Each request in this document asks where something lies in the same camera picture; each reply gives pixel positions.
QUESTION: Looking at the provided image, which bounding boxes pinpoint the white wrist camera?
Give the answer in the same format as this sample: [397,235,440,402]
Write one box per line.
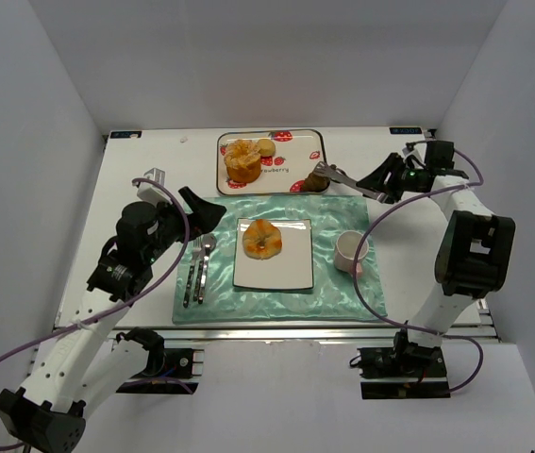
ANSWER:
[133,167,170,206]
[402,143,422,164]

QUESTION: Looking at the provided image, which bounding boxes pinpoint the steel fork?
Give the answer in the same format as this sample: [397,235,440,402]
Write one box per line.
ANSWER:
[183,237,202,308]

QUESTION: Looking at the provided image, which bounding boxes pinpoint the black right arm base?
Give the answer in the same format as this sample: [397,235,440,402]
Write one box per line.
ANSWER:
[349,347,451,400]

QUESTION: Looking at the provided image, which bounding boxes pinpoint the tall orange muffin bread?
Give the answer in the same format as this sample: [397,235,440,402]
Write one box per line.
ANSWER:
[224,140,261,183]

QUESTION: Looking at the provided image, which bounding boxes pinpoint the steel table knife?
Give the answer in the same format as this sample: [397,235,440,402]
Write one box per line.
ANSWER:
[197,254,209,305]

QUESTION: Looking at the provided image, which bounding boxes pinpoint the steel serving tongs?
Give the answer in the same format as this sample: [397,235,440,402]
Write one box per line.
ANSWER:
[313,161,387,204]

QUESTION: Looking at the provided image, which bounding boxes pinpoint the brown chocolate croissant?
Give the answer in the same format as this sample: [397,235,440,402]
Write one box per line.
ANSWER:
[300,172,329,193]

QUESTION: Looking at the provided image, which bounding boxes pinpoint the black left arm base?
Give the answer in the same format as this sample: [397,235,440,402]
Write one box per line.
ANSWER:
[112,327,205,395]

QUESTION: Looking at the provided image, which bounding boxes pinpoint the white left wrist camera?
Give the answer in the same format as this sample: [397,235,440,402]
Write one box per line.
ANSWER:
[133,167,170,206]

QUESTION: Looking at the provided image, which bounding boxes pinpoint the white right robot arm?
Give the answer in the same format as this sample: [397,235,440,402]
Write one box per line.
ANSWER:
[355,140,516,349]

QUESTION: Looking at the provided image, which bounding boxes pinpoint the small round bun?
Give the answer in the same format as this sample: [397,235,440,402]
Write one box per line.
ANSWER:
[257,138,276,157]

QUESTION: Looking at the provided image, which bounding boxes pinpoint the glazed ring bread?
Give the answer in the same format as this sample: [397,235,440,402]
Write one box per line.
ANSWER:
[242,219,283,260]

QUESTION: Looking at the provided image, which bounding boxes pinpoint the pink ceramic mug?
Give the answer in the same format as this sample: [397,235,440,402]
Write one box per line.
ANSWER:
[333,230,370,277]

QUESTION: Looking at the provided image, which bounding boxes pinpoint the aluminium table edge rail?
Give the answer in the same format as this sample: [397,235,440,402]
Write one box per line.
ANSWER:
[35,323,419,350]

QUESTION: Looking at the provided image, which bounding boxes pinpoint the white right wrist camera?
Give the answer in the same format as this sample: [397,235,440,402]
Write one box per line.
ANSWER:
[402,143,422,164]

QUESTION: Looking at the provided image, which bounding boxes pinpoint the steel spoon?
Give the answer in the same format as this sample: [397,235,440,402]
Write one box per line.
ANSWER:
[193,233,217,305]

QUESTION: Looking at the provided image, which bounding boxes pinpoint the white square plate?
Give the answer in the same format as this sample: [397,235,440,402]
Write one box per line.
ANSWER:
[233,218,314,292]

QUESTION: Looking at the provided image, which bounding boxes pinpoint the strawberry print tray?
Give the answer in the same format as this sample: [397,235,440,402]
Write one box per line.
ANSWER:
[216,129,327,196]

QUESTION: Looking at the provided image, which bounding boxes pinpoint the green satin placemat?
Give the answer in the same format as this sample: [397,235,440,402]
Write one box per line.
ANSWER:
[172,195,387,325]

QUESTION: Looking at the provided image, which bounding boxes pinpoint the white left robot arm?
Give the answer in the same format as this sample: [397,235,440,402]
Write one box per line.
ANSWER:
[0,187,226,452]

